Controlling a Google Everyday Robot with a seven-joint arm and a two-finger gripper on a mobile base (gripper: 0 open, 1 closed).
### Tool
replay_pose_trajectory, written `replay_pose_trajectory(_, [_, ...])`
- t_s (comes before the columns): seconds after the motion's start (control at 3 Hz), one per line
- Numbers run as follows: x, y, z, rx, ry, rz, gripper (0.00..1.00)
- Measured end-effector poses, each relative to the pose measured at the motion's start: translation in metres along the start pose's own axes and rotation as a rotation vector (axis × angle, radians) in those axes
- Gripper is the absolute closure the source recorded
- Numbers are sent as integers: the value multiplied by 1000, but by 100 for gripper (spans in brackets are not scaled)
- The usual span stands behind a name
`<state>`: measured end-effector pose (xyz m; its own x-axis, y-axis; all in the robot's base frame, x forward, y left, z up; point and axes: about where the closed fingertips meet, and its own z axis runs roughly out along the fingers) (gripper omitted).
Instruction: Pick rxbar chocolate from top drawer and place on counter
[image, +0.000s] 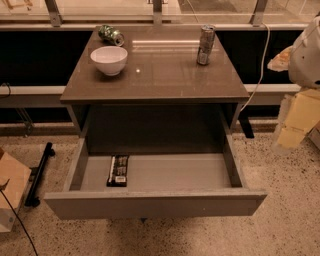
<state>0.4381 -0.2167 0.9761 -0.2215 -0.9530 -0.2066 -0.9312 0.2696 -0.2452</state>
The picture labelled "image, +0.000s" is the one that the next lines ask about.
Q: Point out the grey cabinet with counter top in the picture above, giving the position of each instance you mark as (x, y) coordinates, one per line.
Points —
(163, 101)

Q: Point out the tall silver drink can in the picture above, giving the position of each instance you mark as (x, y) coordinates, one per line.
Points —
(206, 43)

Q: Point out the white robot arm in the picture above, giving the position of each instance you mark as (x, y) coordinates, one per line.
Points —
(302, 59)

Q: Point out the cardboard box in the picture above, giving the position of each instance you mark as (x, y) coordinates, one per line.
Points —
(14, 177)

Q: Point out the white ceramic bowl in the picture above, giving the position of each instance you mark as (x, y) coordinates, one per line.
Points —
(110, 60)

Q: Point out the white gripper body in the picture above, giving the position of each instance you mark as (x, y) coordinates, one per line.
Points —
(306, 61)

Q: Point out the black metal bar stand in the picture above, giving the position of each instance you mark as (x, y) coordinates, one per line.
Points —
(32, 200)

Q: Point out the crushed green soda can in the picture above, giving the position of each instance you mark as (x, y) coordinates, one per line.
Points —
(111, 35)

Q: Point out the open grey top drawer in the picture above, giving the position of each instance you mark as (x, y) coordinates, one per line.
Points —
(158, 186)

